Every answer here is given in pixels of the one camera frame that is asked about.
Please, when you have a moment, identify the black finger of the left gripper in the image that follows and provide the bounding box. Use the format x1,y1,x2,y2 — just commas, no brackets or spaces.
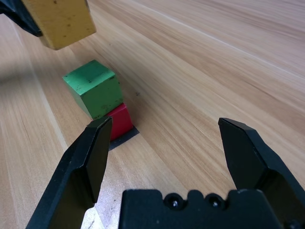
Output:
0,0,44,38

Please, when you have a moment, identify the yellow wooden cube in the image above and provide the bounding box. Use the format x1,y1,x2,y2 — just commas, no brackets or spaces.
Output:
21,0,97,51

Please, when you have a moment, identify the black square marker patch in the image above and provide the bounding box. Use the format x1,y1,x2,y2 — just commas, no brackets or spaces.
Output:
108,125,140,152

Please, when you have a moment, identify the green wooden cube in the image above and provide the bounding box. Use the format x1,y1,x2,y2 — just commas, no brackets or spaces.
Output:
62,59,123,120

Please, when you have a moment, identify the red wooden cube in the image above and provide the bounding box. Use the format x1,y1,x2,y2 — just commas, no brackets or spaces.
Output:
106,103,133,142

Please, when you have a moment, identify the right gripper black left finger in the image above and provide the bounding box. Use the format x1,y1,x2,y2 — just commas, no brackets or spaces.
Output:
25,116,113,229

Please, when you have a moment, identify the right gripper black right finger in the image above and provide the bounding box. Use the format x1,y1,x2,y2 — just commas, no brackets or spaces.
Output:
217,117,305,226

